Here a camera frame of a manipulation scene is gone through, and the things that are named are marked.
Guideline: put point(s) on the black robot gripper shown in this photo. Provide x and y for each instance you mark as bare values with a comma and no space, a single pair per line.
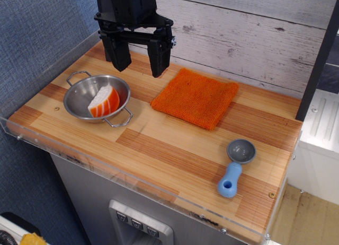
135,21

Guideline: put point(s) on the blue grey toy spoon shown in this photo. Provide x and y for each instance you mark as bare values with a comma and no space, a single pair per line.
240,151

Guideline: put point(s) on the orange knitted cloth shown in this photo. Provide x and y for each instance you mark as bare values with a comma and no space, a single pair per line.
195,98

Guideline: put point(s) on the clear acrylic table guard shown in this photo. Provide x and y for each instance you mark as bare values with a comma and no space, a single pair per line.
173,160

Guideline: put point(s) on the silver toy fridge cabinet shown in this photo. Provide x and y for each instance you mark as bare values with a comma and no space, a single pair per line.
91,193

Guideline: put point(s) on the grey dispenser button panel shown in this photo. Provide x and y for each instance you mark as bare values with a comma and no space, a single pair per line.
135,227

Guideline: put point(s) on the white ridged side counter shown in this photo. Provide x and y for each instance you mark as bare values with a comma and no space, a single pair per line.
314,166

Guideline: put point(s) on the yellow object bottom left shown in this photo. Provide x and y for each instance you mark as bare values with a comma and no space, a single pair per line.
32,239

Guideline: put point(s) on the stainless steel bowl with handles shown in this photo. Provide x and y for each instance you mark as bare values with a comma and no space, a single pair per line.
81,93

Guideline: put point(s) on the dark vertical post right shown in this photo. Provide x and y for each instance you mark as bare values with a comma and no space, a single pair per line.
320,62

